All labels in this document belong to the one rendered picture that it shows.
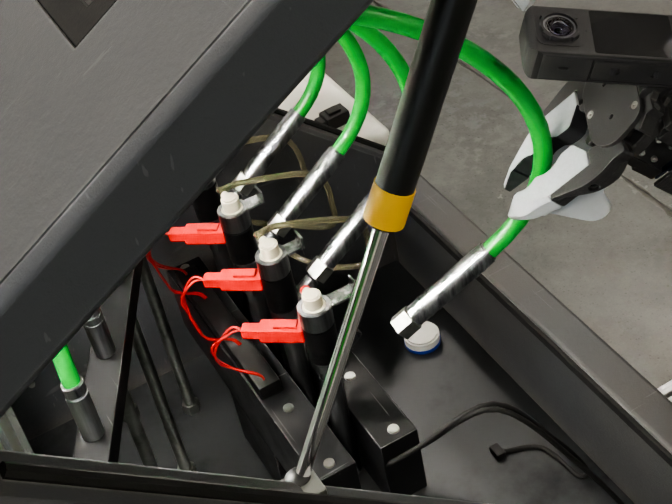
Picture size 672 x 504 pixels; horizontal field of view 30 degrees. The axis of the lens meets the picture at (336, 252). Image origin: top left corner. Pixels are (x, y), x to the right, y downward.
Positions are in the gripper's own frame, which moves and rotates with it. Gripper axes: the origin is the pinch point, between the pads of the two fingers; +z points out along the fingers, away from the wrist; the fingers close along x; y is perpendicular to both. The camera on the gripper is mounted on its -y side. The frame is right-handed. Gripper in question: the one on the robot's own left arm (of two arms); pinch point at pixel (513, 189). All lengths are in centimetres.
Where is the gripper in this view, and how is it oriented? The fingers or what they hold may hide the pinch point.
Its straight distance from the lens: 93.2
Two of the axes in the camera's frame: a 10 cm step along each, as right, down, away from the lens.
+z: -5.7, 5.0, 6.5
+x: -0.2, -8.0, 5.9
